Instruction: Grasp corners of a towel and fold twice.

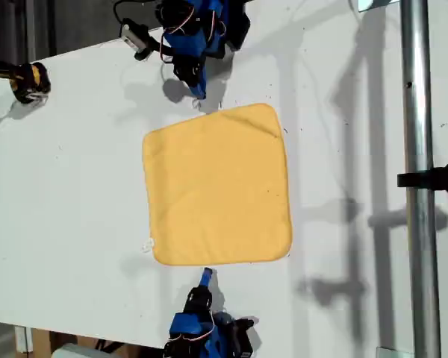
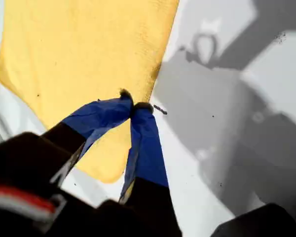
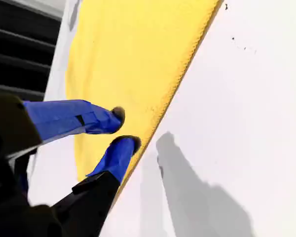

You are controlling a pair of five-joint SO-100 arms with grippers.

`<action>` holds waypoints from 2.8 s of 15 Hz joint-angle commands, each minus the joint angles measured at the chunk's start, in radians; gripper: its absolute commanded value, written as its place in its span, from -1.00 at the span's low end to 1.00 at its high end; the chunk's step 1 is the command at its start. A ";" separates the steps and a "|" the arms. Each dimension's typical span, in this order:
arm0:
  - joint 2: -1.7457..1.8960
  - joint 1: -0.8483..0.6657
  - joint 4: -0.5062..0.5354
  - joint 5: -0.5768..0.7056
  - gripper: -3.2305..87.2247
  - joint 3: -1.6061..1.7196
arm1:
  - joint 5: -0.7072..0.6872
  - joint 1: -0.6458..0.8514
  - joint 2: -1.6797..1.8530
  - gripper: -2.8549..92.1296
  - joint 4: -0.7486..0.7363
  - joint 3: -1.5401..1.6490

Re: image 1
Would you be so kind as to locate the yellow microfibre towel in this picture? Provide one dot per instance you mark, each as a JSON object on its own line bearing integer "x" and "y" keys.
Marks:
{"x": 216, "y": 186}

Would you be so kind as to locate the white container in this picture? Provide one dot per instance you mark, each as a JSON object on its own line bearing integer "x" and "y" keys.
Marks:
{"x": 74, "y": 352}

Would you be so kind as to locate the black yellow table clamp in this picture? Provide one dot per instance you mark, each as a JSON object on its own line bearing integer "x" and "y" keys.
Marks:
{"x": 30, "y": 82}

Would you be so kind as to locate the brown cardboard box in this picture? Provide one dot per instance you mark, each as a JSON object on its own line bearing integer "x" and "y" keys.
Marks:
{"x": 41, "y": 341}

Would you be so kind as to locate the white table leg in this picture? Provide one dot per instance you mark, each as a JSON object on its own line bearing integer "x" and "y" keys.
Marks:
{"x": 22, "y": 339}

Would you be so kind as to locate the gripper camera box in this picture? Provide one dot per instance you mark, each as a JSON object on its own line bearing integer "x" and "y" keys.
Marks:
{"x": 242, "y": 341}
{"x": 132, "y": 33}

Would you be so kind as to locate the steel post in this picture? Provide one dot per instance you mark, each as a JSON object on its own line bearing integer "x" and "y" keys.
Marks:
{"x": 420, "y": 149}

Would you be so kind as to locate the black post clamp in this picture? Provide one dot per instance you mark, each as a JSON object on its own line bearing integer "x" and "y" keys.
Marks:
{"x": 433, "y": 179}

